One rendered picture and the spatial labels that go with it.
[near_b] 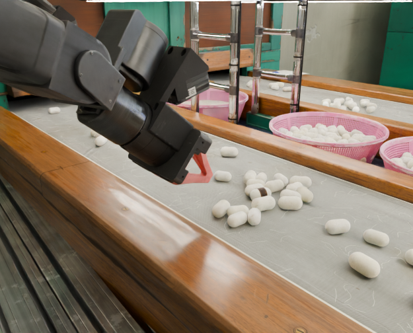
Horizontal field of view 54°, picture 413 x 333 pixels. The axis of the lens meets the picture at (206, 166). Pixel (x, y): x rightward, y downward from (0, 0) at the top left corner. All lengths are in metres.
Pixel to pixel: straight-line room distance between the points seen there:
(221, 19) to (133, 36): 1.28
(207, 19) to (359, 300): 1.35
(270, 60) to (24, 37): 1.65
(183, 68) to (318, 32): 2.98
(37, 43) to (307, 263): 0.37
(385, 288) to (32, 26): 0.43
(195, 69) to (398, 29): 3.14
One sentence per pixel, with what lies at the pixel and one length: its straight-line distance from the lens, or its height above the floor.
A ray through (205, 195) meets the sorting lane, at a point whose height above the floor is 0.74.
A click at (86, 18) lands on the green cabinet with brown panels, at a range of 1.40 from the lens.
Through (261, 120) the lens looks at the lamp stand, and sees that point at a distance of 1.27.
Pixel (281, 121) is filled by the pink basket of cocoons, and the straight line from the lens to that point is 1.05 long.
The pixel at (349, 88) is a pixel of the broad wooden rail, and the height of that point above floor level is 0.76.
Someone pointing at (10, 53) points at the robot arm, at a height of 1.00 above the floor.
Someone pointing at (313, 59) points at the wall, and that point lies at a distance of 3.41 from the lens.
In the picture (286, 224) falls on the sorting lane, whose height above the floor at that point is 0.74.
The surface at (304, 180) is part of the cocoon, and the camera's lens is 0.70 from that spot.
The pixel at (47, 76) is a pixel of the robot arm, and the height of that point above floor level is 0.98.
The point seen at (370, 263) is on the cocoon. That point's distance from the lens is 0.51.
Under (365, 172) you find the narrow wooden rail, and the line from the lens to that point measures 0.75.
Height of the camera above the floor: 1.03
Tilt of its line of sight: 22 degrees down
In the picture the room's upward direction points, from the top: straight up
